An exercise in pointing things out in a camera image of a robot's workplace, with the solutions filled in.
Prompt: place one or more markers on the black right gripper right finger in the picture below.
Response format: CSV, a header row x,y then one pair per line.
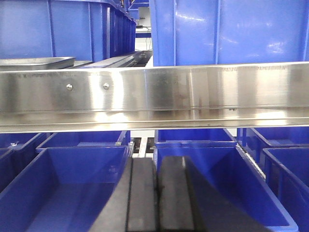
x,y
189,203

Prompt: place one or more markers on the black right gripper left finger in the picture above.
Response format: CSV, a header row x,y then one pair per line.
x,y
132,205

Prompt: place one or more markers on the blue bin right front row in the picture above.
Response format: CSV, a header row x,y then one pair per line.
x,y
62,189

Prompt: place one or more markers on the blue bin row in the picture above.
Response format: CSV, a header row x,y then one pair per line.
x,y
24,146
62,189
254,140
86,138

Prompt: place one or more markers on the blue bin right back row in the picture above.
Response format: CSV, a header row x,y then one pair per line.
x,y
86,138

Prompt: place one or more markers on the blue bin far right row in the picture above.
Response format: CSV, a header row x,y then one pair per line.
x,y
254,140

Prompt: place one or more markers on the blue bin centre back row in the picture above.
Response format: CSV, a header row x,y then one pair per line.
x,y
24,146

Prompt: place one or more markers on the silver metal tray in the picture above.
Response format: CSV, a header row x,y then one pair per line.
x,y
31,64

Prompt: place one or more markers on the large blue crate upper right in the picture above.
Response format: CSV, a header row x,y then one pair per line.
x,y
194,32

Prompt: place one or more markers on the large blue crate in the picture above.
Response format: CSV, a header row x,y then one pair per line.
x,y
85,29
194,32

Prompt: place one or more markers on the large blue crate upper centre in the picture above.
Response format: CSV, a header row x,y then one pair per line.
x,y
85,29

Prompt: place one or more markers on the stainless steel shelf rail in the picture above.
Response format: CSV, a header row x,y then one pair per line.
x,y
175,97

